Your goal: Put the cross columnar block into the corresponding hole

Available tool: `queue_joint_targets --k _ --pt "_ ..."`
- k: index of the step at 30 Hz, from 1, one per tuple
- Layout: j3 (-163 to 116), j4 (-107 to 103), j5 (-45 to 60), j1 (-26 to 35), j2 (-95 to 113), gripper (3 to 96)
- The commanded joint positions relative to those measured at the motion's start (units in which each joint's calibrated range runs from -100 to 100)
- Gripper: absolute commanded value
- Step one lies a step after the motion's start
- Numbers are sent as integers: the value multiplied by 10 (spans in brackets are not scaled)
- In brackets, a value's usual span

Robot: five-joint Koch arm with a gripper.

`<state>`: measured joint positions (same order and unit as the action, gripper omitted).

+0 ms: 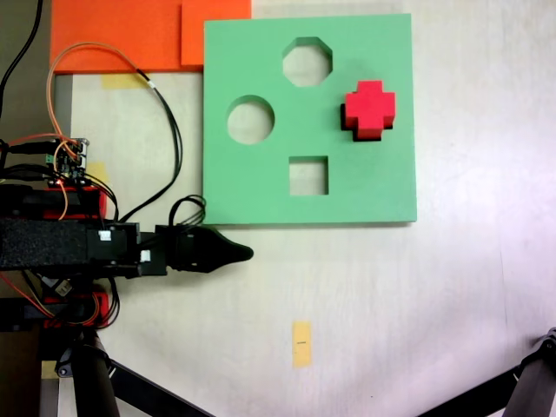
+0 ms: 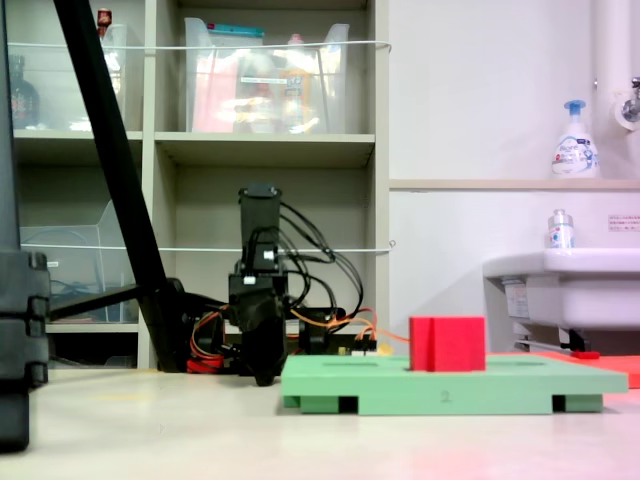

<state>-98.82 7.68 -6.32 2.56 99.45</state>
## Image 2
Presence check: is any red cross columnar block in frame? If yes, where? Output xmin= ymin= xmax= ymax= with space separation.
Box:
xmin=408 ymin=315 xmax=487 ymax=374

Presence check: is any green shape-hole board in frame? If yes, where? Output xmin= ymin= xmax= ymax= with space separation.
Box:
xmin=280 ymin=353 xmax=630 ymax=416

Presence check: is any red black table clamp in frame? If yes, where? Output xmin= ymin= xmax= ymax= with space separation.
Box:
xmin=187 ymin=352 xmax=224 ymax=374

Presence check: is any beige shelf unit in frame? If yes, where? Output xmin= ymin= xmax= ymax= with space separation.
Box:
xmin=4 ymin=0 xmax=391 ymax=371

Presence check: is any black tripod strut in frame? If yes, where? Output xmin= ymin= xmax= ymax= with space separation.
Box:
xmin=48 ymin=283 xmax=141 ymax=322

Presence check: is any large clear storage bin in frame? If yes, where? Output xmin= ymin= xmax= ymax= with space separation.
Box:
xmin=183 ymin=17 xmax=351 ymax=135

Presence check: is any yellow spray bottle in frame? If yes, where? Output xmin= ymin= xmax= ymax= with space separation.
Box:
xmin=279 ymin=33 xmax=316 ymax=134

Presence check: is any black tripod leg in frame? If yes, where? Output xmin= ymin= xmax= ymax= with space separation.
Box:
xmin=52 ymin=0 xmax=189 ymax=374
xmin=0 ymin=0 xmax=22 ymax=251

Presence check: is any notched black stack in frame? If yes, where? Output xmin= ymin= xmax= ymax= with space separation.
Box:
xmin=0 ymin=249 xmax=51 ymax=454

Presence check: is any dark glass bottle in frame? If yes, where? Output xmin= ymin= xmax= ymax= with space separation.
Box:
xmin=8 ymin=54 xmax=41 ymax=131

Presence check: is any small clear sanitizer bottle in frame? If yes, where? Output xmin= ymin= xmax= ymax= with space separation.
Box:
xmin=546 ymin=208 xmax=576 ymax=250

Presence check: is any white sink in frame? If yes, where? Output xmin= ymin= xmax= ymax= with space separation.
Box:
xmin=482 ymin=247 xmax=640 ymax=354

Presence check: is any white pump soap bottle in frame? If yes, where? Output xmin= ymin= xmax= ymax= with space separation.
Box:
xmin=551 ymin=99 xmax=601 ymax=180

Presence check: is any metal faucet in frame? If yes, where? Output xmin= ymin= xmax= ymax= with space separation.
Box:
xmin=613 ymin=76 xmax=640 ymax=132

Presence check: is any white cord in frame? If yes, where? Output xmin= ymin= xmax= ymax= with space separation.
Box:
xmin=19 ymin=240 xmax=397 ymax=255
xmin=7 ymin=40 xmax=393 ymax=54

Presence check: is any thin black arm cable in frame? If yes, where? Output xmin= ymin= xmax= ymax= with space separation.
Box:
xmin=277 ymin=199 xmax=336 ymax=266
xmin=284 ymin=249 xmax=365 ymax=321

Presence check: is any circuit board with wires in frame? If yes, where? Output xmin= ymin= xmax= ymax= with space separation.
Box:
xmin=337 ymin=337 xmax=381 ymax=359

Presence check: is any orange wire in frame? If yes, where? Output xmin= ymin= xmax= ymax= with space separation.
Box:
xmin=349 ymin=308 xmax=411 ymax=357

